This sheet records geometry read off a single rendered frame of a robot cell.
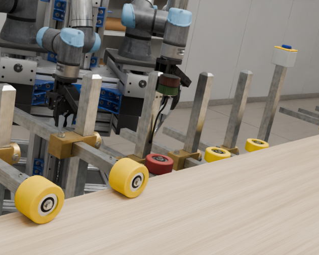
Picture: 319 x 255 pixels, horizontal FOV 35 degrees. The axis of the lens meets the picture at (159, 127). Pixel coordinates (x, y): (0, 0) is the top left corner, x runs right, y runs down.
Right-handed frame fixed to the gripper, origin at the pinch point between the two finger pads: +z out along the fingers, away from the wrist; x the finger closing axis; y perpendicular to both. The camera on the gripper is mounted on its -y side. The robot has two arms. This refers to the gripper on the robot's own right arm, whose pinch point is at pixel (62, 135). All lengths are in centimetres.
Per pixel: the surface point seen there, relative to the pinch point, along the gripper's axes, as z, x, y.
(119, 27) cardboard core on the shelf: -11, -203, 181
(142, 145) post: -8.2, -2.2, -33.0
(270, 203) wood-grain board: -7, -6, -75
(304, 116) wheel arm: -1, -148, -19
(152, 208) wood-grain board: -7, 25, -62
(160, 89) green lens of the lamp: -26.8, -1.0, -36.6
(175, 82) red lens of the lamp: -29.5, -3.3, -39.8
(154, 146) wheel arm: -0.8, -23.4, -20.9
